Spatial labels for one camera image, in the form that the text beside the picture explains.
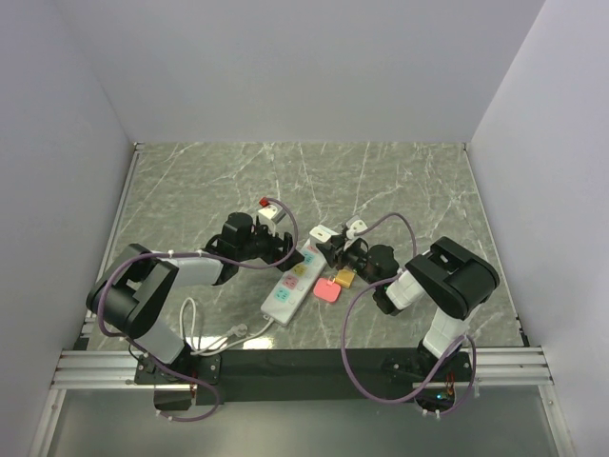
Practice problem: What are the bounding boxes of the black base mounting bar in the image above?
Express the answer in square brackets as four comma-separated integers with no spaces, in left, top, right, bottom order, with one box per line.
[134,348,475,411]

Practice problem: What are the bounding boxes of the white power strip cable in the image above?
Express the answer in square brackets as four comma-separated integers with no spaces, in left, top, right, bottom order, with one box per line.
[180,297,276,357]

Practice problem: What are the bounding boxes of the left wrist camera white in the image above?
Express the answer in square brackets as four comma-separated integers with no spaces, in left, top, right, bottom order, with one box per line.
[257,197,285,225]

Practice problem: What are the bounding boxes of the aluminium frame rail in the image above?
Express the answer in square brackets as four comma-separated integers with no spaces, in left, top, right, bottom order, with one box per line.
[28,140,144,457]

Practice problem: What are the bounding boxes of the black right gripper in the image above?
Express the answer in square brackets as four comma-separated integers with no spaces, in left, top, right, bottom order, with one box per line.
[316,234,381,289]

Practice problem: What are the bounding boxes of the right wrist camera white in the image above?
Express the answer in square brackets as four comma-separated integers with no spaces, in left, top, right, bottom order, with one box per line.
[345,215,367,239]

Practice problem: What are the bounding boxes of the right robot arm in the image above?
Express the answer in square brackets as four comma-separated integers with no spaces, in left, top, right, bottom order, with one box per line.
[316,234,501,380]

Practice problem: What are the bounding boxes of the white power strip colourful sockets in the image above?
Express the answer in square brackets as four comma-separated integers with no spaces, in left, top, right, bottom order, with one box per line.
[261,238,327,327]

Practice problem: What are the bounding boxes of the pink charger plug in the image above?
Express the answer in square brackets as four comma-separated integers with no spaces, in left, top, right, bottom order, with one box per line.
[313,278,342,304]

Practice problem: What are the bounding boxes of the white usb charger plug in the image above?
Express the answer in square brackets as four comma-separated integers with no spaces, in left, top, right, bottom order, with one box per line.
[309,225,337,244]

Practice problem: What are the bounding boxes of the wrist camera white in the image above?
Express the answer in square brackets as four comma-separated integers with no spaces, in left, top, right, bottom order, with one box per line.
[345,215,367,239]
[257,197,285,225]

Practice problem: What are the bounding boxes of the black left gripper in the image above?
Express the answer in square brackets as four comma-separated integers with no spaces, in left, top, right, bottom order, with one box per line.
[237,218,305,270]

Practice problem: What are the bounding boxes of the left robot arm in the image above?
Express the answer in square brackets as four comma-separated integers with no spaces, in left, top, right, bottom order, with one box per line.
[86,212,304,383]

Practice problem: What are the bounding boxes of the yellow charger plug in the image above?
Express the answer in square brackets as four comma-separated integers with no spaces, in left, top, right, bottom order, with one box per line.
[334,269,356,288]

